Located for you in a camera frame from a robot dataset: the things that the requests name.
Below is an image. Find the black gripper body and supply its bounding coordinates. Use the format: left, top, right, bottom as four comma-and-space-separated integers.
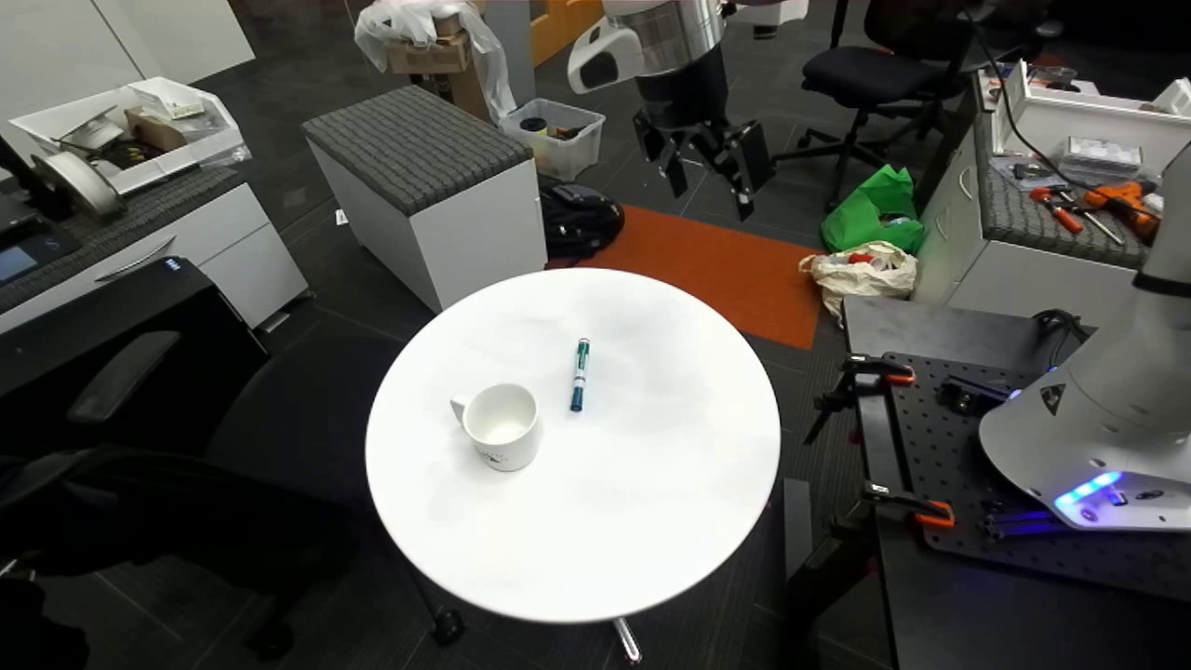
638, 43, 736, 130

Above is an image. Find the green dry erase marker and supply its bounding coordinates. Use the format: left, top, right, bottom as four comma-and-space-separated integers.
566, 337, 597, 419

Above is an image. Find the black perforated robot base table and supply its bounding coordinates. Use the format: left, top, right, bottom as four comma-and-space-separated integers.
842, 296, 1191, 670

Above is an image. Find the white ceramic mug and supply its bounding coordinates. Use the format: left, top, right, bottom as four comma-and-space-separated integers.
446, 381, 549, 477

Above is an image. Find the orange rug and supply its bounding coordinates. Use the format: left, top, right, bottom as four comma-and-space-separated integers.
576, 203, 829, 358

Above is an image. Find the black backpack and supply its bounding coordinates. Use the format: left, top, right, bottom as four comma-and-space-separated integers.
538, 180, 631, 269

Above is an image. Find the clear plastic bin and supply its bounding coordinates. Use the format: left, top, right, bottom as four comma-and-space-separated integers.
498, 94, 615, 185

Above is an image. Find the green bag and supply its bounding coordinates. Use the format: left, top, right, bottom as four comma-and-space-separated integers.
816, 162, 935, 259

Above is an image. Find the black swivel office chair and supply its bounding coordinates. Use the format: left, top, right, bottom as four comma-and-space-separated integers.
765, 0, 999, 208

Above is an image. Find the white printed bag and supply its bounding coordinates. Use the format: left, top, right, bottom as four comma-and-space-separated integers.
797, 239, 923, 333

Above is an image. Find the white ottoman grey cushion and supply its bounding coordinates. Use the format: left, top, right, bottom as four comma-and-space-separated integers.
298, 81, 553, 318

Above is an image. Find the orange black clamp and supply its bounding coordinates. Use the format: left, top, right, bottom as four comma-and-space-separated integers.
799, 353, 923, 447
854, 481, 962, 542

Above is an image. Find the white cabinet grey cushion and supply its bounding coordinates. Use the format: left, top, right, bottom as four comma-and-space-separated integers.
914, 59, 1191, 337

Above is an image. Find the white open box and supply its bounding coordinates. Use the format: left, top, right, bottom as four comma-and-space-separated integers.
1002, 54, 1191, 180

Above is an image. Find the orange power drill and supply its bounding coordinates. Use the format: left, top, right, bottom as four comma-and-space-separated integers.
1076, 180, 1165, 245

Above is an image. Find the white low cabinet dark top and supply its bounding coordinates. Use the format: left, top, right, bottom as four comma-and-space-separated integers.
0, 162, 312, 338

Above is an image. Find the white tray box with clutter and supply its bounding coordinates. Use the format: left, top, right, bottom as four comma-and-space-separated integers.
4, 73, 252, 203

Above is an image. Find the grey tape roll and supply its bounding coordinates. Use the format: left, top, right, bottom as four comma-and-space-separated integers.
25, 147, 126, 224

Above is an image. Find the orange handled tool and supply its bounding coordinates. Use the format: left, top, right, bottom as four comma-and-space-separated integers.
1028, 183, 1092, 239

